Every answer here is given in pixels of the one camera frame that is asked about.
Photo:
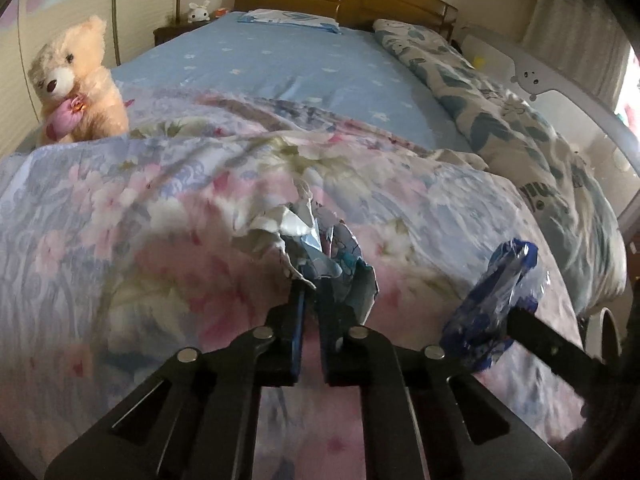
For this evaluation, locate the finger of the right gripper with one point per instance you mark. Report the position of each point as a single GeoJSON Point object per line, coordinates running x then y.
{"type": "Point", "coordinates": [587, 376]}

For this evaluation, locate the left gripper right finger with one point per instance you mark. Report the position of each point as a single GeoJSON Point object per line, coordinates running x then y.
{"type": "Point", "coordinates": [423, 415]}

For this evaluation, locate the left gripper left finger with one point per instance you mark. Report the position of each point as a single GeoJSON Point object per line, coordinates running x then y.
{"type": "Point", "coordinates": [196, 416]}

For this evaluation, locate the dark blue plastic wrapper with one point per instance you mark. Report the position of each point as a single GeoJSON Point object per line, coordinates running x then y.
{"type": "Point", "coordinates": [475, 335]}

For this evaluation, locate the blue white wrapper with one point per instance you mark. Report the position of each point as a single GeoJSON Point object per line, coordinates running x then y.
{"type": "Point", "coordinates": [312, 243]}

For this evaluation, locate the white round trash bin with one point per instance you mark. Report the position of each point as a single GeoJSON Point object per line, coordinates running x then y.
{"type": "Point", "coordinates": [602, 339]}

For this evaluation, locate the floral pink quilt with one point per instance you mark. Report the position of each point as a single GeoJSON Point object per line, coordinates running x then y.
{"type": "Point", "coordinates": [117, 253]}

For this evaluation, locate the blue leaf patterned duvet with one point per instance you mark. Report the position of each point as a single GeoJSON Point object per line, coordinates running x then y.
{"type": "Point", "coordinates": [516, 142]}

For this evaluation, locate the beige teddy bear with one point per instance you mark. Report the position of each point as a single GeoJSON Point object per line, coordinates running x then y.
{"type": "Point", "coordinates": [79, 99]}

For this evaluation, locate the beige curtain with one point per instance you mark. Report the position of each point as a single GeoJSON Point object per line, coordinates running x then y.
{"type": "Point", "coordinates": [582, 40]}

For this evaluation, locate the blue bed sheet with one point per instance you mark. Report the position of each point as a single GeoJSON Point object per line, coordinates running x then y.
{"type": "Point", "coordinates": [347, 73]}

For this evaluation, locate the dark wooden nightstand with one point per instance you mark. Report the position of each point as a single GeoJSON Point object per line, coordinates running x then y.
{"type": "Point", "coordinates": [172, 31]}

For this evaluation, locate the white bunny plush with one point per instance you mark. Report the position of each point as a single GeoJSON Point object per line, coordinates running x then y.
{"type": "Point", "coordinates": [198, 12]}

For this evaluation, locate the white blue pillow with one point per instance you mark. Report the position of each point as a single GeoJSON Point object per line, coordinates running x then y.
{"type": "Point", "coordinates": [290, 18]}

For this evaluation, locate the cream sliding wardrobe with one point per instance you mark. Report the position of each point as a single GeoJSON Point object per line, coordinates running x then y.
{"type": "Point", "coordinates": [26, 25]}

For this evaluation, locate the grey bed guard rail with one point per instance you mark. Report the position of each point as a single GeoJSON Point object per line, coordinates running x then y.
{"type": "Point", "coordinates": [608, 146]}

